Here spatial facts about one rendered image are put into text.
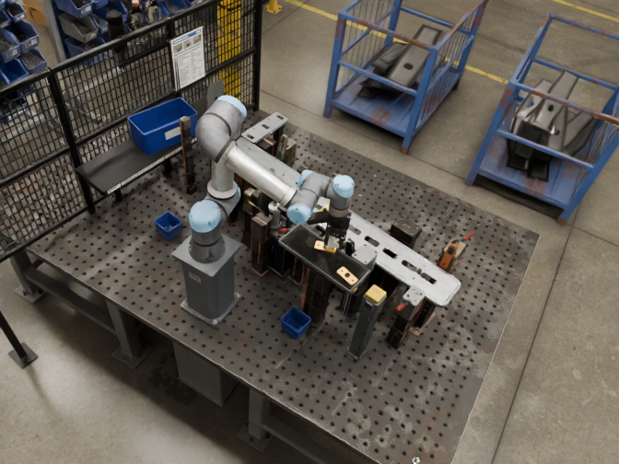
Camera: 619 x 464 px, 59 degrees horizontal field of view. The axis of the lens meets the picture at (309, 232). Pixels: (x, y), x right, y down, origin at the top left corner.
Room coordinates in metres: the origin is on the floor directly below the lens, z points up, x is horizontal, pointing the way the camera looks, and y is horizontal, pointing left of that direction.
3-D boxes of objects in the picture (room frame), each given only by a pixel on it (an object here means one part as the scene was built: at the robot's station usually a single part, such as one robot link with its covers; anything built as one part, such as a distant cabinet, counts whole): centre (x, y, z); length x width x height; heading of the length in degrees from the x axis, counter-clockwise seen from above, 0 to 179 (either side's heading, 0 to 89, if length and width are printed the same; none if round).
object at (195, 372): (1.38, 0.41, 0.33); 0.31 x 0.31 x 0.66; 66
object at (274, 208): (1.67, 0.14, 0.94); 0.18 x 0.13 x 0.49; 57
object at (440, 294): (1.78, -0.08, 1.00); 1.38 x 0.22 x 0.02; 57
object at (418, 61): (4.22, -0.58, 0.47); 1.20 x 0.80 x 0.95; 155
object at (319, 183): (1.39, 0.01, 1.53); 0.11 x 0.11 x 0.08; 75
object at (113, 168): (2.10, 0.81, 1.02); 0.90 x 0.22 x 0.03; 147
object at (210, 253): (1.38, 0.41, 1.15); 0.15 x 0.15 x 0.10
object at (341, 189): (1.38, -0.09, 1.53); 0.09 x 0.08 x 0.11; 75
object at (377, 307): (1.24, -0.29, 0.92); 0.08 x 0.08 x 0.44; 57
